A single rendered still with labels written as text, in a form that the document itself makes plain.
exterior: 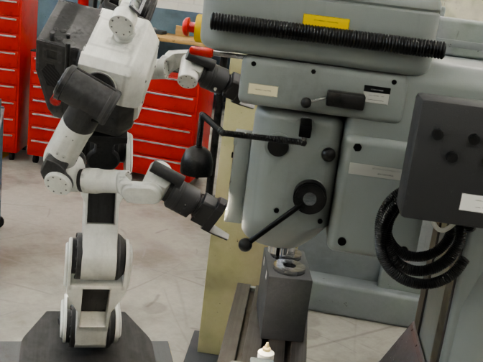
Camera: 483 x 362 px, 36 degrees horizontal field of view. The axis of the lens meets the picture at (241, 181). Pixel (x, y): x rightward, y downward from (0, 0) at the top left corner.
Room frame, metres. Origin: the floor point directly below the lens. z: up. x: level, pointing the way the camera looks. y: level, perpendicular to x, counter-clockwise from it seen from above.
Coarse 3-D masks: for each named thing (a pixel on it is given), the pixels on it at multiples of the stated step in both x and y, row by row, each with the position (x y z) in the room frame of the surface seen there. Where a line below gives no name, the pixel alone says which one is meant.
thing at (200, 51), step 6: (192, 48) 1.72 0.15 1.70; (198, 48) 1.72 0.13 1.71; (204, 48) 1.72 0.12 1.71; (210, 48) 1.72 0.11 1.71; (192, 54) 1.73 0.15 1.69; (198, 54) 1.72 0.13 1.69; (204, 54) 1.72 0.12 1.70; (210, 54) 1.72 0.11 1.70; (216, 54) 1.72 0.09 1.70; (222, 54) 1.72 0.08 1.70; (228, 54) 1.72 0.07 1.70; (234, 54) 1.72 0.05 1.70; (240, 54) 1.72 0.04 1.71
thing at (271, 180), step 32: (256, 128) 1.55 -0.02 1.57; (288, 128) 1.52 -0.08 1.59; (320, 128) 1.51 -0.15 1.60; (256, 160) 1.54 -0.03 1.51; (288, 160) 1.52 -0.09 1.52; (320, 160) 1.51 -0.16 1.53; (256, 192) 1.53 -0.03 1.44; (288, 192) 1.52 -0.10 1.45; (256, 224) 1.53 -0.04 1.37; (288, 224) 1.52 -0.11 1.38; (320, 224) 1.52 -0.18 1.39
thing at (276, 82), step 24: (264, 72) 1.50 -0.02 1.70; (288, 72) 1.50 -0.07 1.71; (312, 72) 1.49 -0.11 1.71; (336, 72) 1.49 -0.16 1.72; (360, 72) 1.49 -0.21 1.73; (240, 96) 1.51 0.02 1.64; (264, 96) 1.50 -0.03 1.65; (288, 96) 1.50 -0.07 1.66; (312, 96) 1.49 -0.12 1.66; (384, 96) 1.48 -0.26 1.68; (384, 120) 1.49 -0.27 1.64
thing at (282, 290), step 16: (272, 256) 2.00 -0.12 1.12; (288, 256) 1.98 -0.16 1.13; (304, 256) 2.03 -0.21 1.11; (272, 272) 1.89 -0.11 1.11; (288, 272) 1.88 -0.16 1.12; (304, 272) 1.90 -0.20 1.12; (272, 288) 1.86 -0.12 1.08; (288, 288) 1.86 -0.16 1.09; (304, 288) 1.86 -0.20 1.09; (272, 304) 1.86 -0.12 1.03; (288, 304) 1.86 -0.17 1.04; (304, 304) 1.86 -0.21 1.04; (272, 320) 1.86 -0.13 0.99; (288, 320) 1.86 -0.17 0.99; (304, 320) 1.86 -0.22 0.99; (272, 336) 1.86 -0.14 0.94; (288, 336) 1.86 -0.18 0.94
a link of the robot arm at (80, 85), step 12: (72, 84) 1.84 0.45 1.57; (84, 84) 1.85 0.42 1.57; (96, 84) 1.87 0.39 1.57; (60, 96) 1.85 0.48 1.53; (72, 96) 1.84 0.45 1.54; (84, 96) 1.84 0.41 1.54; (96, 96) 1.85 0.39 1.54; (108, 96) 1.86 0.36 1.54; (72, 108) 1.87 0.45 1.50; (84, 108) 1.85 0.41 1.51; (96, 108) 1.84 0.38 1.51; (72, 120) 1.87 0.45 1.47; (84, 120) 1.86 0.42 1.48; (96, 120) 1.87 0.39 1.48; (84, 132) 1.89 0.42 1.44
